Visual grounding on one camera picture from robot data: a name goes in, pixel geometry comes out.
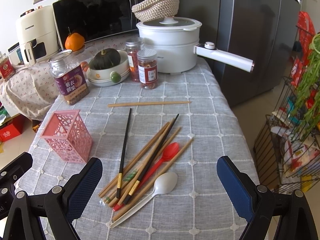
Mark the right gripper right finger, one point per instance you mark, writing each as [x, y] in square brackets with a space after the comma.
[258, 205]

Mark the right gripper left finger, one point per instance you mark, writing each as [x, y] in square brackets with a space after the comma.
[61, 205]

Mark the light bamboo chopstick green print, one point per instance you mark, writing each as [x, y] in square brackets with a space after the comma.
[147, 159]

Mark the pink perforated utensil basket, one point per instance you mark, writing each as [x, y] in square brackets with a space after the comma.
[67, 135]

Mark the white plastic spoon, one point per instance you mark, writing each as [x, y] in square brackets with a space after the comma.
[164, 184]

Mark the red plastic spoon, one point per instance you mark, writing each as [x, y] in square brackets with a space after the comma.
[168, 153]

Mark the brown wooden chopstick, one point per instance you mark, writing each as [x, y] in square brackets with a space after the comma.
[128, 167]
[147, 159]

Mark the lone wooden chopstick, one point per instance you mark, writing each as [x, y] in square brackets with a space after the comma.
[129, 104]

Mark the black chopstick gold band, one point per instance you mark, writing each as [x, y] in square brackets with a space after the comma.
[121, 166]

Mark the red cardboard box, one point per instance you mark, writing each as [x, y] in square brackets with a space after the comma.
[12, 128]

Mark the floral white cloth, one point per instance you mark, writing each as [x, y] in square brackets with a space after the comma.
[32, 90]

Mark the small red tin jar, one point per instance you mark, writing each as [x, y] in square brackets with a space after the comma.
[6, 69]

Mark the green leafy vegetables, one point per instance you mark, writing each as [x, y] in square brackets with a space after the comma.
[310, 77]

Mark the purple label nut jar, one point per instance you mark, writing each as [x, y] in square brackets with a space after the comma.
[68, 75]

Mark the grey checked tablecloth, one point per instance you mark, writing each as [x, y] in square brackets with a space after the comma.
[198, 207]

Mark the clear glass jar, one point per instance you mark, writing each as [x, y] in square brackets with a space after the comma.
[85, 55]

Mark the cream air fryer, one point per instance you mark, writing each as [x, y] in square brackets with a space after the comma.
[38, 40]

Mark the orange tangerine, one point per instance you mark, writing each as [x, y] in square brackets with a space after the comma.
[74, 41]

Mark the green kabocha squash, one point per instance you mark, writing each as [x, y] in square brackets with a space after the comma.
[105, 59]

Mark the red label dried fruit jar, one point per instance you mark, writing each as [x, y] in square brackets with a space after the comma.
[147, 68]

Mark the goji berry jar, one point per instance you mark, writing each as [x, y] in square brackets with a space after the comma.
[133, 46]

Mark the black microwave oven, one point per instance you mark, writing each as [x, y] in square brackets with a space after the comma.
[93, 19]

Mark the dark grey refrigerator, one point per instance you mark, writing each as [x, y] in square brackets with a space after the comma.
[261, 30]

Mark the white electric cooking pot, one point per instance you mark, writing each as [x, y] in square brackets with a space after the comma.
[177, 42]

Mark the black wire rack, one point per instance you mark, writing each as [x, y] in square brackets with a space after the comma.
[283, 162]

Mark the white bowl green handle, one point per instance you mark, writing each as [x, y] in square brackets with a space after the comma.
[112, 76]

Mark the woven rope basket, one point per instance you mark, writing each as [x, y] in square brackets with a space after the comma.
[149, 10]

